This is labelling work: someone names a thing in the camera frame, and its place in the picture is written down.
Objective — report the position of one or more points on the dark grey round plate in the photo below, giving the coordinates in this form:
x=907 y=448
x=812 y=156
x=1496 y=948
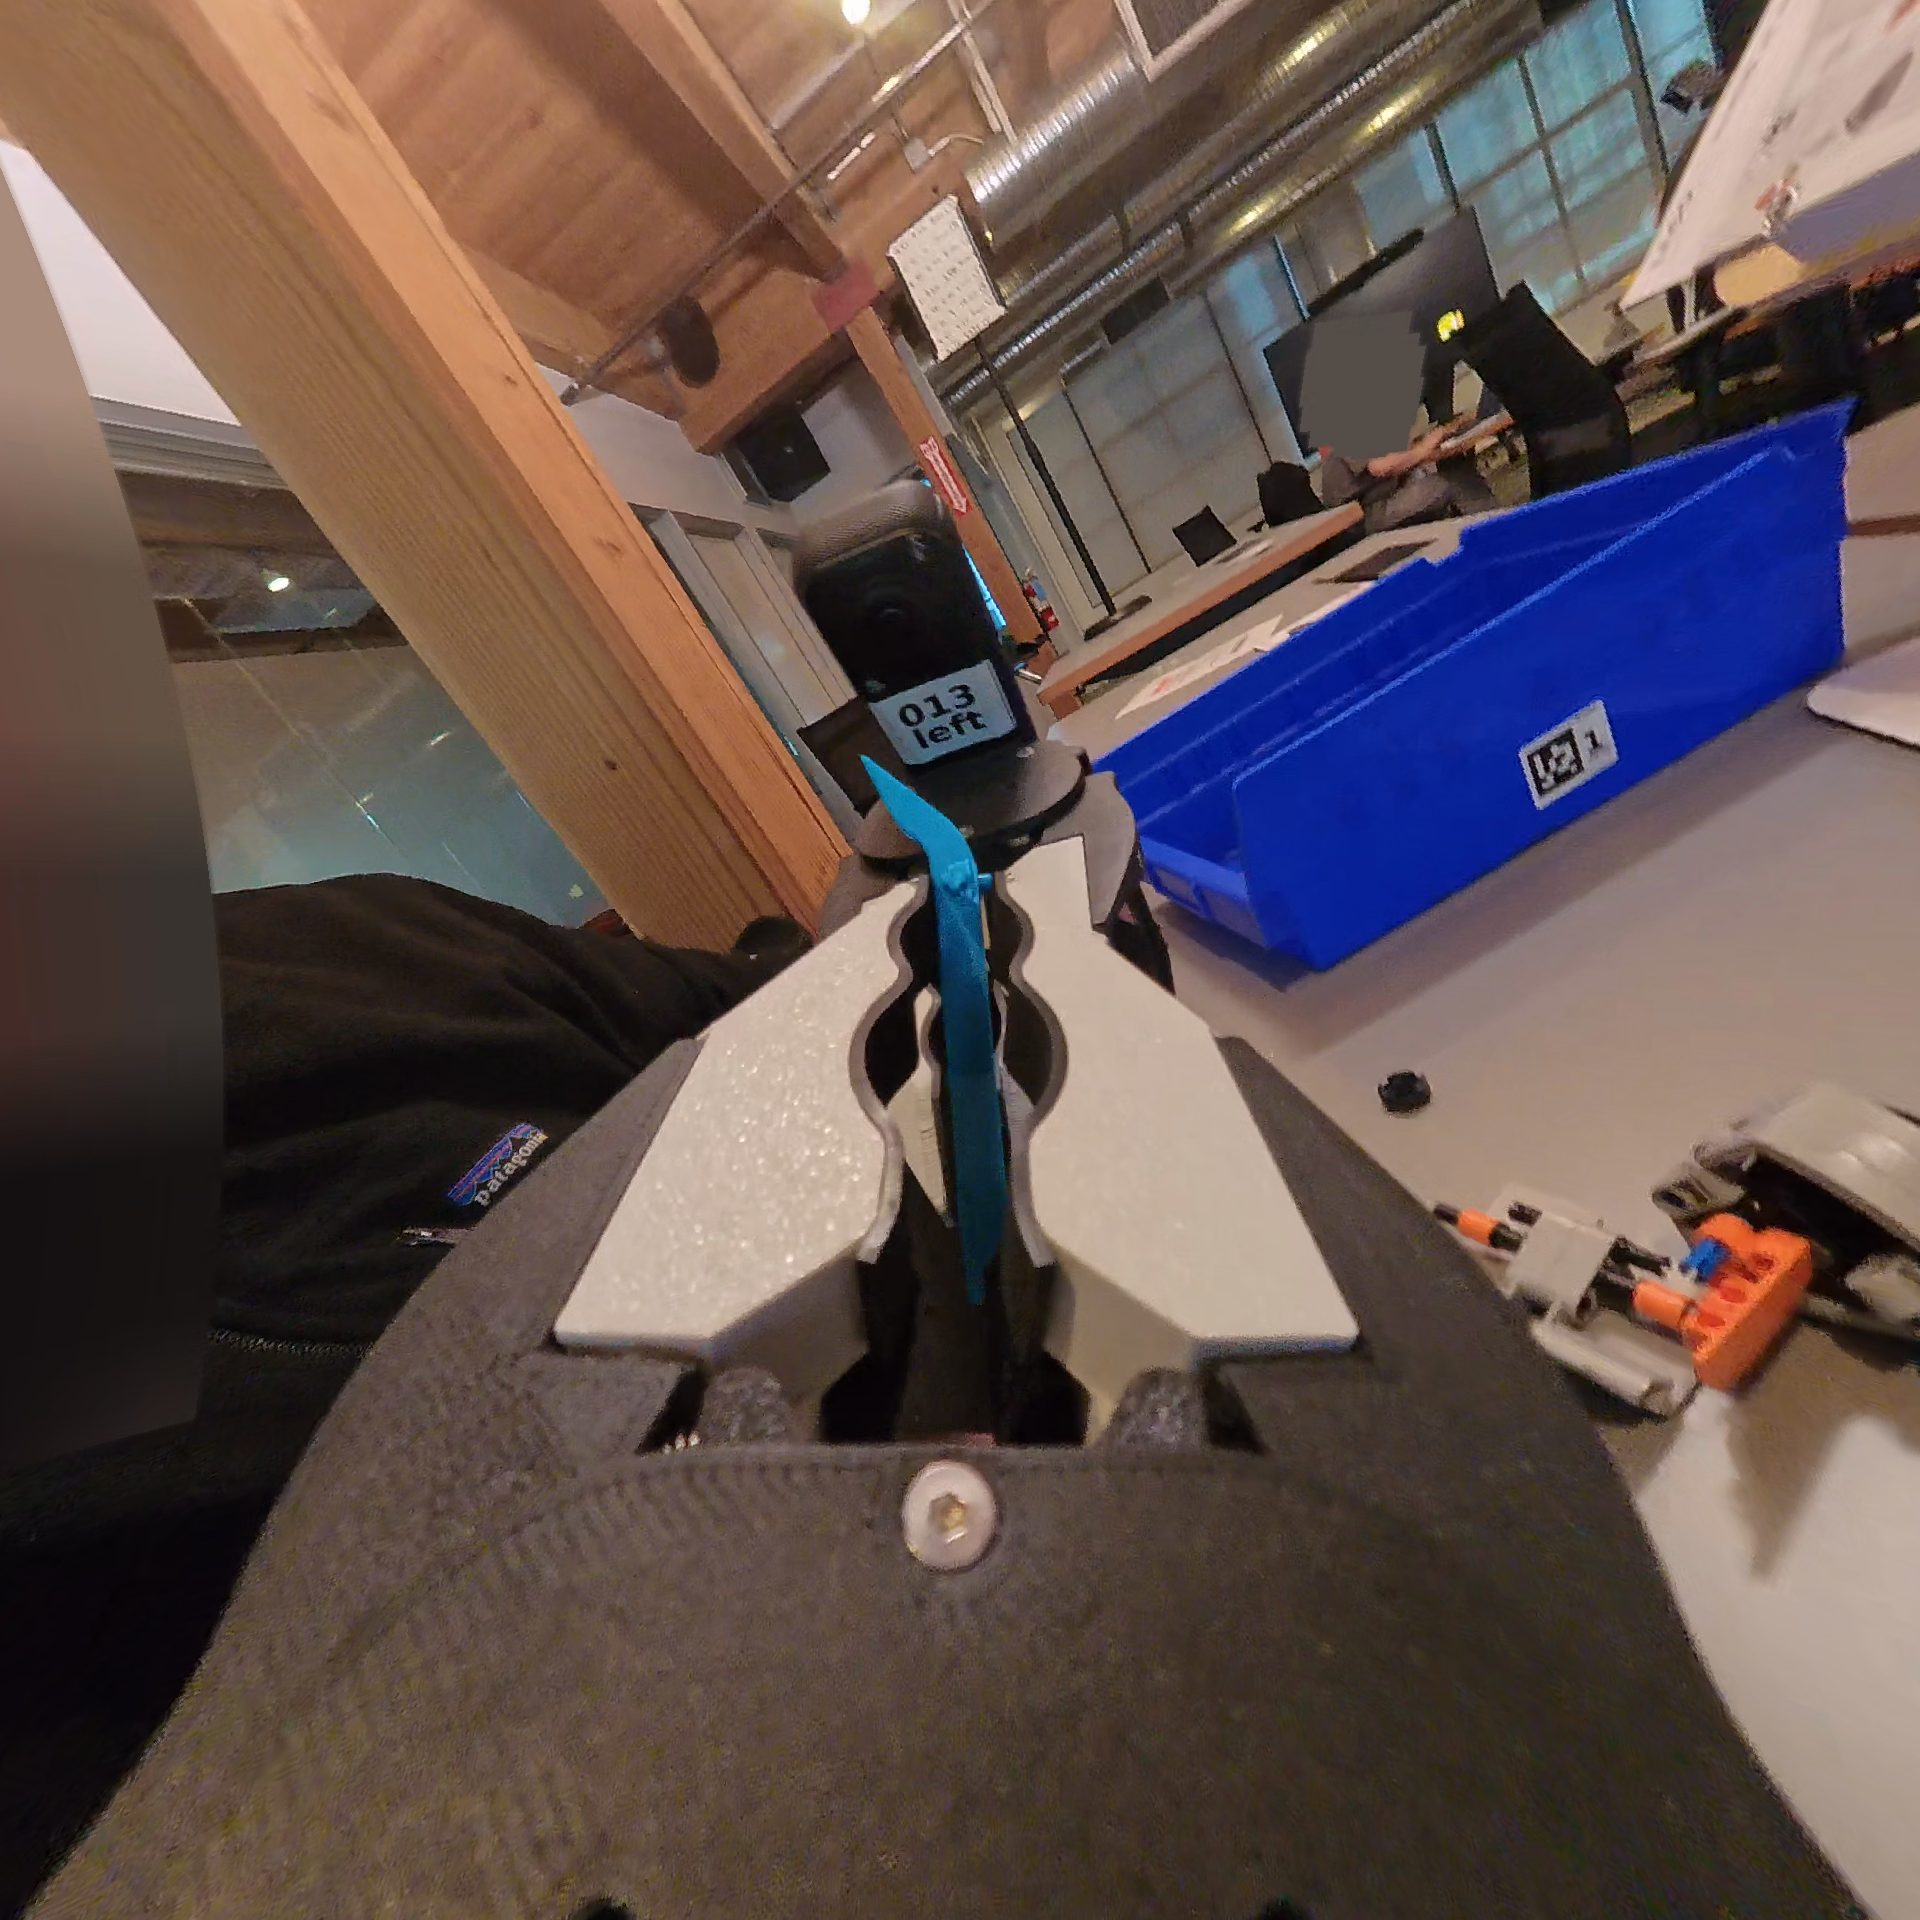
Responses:
x=1404 y=1091

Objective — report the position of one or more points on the black office chair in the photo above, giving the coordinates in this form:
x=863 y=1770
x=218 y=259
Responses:
x=1202 y=536
x=1563 y=393

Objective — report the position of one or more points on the grey orange axle assembly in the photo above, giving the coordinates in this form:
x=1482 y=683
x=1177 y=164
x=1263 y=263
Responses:
x=1576 y=1276

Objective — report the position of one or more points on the wooden post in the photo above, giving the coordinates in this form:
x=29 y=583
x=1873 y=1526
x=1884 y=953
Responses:
x=451 y=450

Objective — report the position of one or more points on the printed paper sheet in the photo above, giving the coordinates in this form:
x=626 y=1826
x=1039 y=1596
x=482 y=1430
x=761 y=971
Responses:
x=1164 y=686

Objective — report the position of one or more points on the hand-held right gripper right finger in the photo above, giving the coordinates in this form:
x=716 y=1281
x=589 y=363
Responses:
x=1186 y=1203

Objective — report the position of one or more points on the black monitor screen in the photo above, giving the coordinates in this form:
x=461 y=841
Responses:
x=1457 y=273

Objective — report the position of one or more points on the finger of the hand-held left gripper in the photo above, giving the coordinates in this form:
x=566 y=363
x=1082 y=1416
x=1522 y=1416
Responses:
x=918 y=1143
x=1052 y=880

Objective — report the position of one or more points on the grey office desk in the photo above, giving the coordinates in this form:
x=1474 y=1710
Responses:
x=1202 y=615

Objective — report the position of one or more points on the white gridded board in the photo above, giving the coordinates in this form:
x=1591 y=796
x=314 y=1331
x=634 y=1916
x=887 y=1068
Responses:
x=946 y=278

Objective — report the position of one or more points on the light blue plastic tool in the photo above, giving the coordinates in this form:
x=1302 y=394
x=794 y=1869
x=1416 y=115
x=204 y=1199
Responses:
x=971 y=1051

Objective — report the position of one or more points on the grey shell block assembly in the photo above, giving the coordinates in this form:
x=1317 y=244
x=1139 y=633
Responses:
x=1846 y=1143

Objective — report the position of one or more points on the white instruction booklet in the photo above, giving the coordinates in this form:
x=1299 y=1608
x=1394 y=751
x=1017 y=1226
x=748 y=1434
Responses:
x=1803 y=121

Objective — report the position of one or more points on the blue plastic bin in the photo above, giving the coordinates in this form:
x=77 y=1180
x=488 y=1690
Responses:
x=1428 y=723

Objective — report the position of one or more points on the red fire extinguisher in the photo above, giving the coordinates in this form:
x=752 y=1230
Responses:
x=1039 y=600

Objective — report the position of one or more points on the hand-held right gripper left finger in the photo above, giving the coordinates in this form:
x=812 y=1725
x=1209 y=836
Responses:
x=721 y=1203

